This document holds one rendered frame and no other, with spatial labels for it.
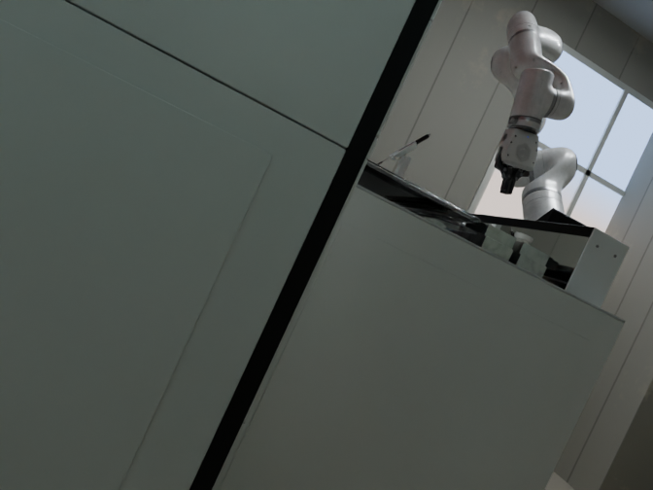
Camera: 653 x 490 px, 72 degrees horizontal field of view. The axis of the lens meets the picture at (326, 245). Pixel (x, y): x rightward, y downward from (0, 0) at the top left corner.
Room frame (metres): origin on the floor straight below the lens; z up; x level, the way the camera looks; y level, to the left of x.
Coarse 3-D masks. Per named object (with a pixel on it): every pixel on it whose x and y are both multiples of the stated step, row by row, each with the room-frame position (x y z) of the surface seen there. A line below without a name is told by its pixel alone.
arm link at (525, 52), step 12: (516, 36) 1.36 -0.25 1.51; (528, 36) 1.33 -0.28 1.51; (516, 48) 1.33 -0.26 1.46; (528, 48) 1.30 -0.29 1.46; (540, 48) 1.32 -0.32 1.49; (516, 60) 1.31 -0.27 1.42; (528, 60) 1.29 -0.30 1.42; (540, 60) 1.28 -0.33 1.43; (516, 72) 1.32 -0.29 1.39; (552, 72) 1.27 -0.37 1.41; (564, 72) 1.26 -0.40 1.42; (552, 84) 1.28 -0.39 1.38; (564, 84) 1.24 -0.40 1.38; (564, 96) 1.21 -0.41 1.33; (564, 108) 1.21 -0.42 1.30
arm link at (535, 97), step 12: (528, 72) 1.21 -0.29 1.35; (540, 72) 1.19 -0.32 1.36; (528, 84) 1.21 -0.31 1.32; (540, 84) 1.20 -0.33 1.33; (516, 96) 1.23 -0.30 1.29; (528, 96) 1.20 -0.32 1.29; (540, 96) 1.20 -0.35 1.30; (552, 96) 1.20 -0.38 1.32; (516, 108) 1.22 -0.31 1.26; (528, 108) 1.20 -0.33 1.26; (540, 108) 1.20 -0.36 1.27; (552, 108) 1.21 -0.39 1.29; (540, 120) 1.21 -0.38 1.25
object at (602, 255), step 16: (592, 240) 0.86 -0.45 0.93; (608, 240) 0.87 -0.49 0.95; (592, 256) 0.86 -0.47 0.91; (608, 256) 0.87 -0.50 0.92; (624, 256) 0.88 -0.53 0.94; (576, 272) 0.86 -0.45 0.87; (592, 272) 0.87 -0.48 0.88; (608, 272) 0.88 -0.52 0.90; (576, 288) 0.86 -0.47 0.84; (592, 288) 0.87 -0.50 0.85; (608, 288) 0.88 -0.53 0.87
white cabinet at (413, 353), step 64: (384, 256) 0.69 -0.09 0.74; (448, 256) 0.72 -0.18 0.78; (320, 320) 0.68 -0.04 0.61; (384, 320) 0.70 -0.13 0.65; (448, 320) 0.73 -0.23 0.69; (512, 320) 0.76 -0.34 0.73; (576, 320) 0.80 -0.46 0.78; (320, 384) 0.69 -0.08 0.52; (384, 384) 0.72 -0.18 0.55; (448, 384) 0.74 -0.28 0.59; (512, 384) 0.78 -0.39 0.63; (576, 384) 0.81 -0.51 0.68; (256, 448) 0.68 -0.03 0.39; (320, 448) 0.70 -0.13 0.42; (384, 448) 0.73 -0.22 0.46; (448, 448) 0.76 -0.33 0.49; (512, 448) 0.79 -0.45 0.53
